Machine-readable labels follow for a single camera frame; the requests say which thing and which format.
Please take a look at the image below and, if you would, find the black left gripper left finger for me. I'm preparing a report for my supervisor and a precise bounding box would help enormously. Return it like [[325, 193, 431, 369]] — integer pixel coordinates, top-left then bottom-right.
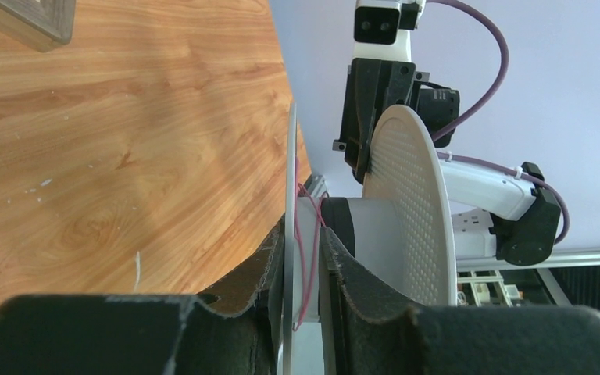
[[0, 221, 285, 374]]

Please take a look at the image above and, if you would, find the slotted white cable duct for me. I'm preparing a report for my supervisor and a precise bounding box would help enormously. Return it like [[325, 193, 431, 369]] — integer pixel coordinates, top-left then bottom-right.
[[302, 174, 328, 198]]

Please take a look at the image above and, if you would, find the white perforated cable spool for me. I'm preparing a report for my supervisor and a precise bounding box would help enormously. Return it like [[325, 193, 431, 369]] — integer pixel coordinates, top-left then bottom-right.
[[277, 134, 456, 374]]

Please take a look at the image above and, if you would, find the wooden chessboard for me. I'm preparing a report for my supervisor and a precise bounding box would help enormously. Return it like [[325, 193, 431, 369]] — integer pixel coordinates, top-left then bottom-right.
[[0, 0, 77, 52]]

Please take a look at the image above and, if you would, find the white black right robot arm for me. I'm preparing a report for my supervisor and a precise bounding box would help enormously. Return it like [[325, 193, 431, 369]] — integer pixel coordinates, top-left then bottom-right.
[[334, 58, 569, 266]]

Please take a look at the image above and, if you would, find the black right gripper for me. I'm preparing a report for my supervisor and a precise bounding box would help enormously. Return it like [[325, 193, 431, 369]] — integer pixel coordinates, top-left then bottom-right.
[[333, 58, 430, 177]]

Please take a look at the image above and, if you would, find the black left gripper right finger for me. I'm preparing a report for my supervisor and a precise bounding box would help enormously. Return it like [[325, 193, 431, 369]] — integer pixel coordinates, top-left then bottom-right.
[[319, 228, 600, 374]]

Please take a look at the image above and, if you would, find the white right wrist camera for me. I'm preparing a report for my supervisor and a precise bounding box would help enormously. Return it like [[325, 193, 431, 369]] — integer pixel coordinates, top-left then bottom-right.
[[352, 0, 427, 63]]

